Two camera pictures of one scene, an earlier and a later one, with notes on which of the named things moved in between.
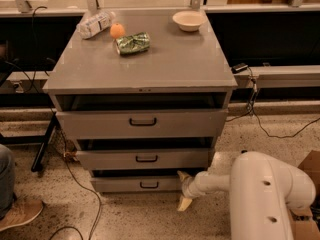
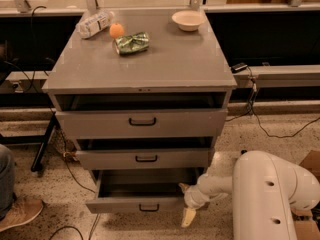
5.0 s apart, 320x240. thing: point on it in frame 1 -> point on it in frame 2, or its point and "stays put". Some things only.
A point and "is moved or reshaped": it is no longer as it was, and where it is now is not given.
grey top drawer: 142,124 stays put
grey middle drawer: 143,159 stays put
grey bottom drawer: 157,184 is moved or reshaped
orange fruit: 117,31 stays put
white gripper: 188,187 -> 192,196
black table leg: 43,144 stays put
